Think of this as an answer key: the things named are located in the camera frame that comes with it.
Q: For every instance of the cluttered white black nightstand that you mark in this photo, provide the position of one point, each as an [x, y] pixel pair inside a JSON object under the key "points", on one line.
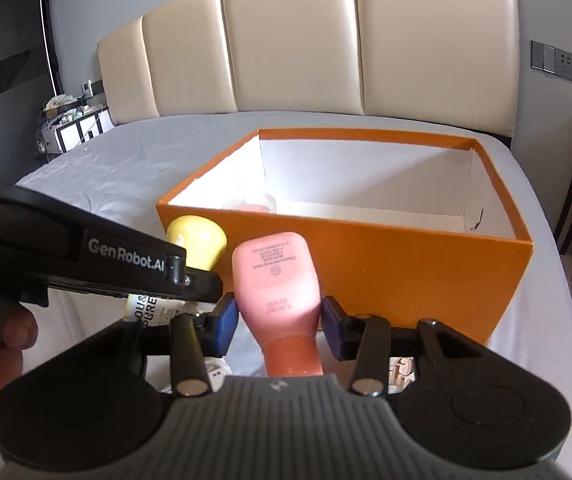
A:
{"points": [[73, 132]]}

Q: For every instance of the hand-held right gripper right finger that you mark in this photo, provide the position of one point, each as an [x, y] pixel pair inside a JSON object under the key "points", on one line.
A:
{"points": [[333, 330]]}

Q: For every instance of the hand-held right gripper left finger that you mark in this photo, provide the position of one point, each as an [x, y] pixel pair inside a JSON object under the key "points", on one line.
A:
{"points": [[222, 325]]}

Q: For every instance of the orange cardboard box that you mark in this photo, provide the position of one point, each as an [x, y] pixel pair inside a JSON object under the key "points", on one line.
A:
{"points": [[415, 280]]}

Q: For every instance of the yellow cap white bottle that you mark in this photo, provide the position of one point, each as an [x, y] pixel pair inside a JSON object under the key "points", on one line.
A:
{"points": [[196, 240]]}

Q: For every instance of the pink makeup sponge clear case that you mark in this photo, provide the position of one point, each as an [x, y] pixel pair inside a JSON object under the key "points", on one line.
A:
{"points": [[256, 206]]}

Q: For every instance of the pink tube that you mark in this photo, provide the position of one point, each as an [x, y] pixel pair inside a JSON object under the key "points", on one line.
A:
{"points": [[276, 285]]}

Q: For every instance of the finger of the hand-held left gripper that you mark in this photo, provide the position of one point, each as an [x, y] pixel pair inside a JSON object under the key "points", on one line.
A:
{"points": [[201, 286]]}

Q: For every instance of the grey wall switch panel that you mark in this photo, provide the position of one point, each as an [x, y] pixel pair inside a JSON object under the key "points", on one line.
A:
{"points": [[563, 65]]}

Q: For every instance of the cream padded headboard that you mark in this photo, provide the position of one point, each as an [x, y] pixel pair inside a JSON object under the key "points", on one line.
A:
{"points": [[291, 35]]}

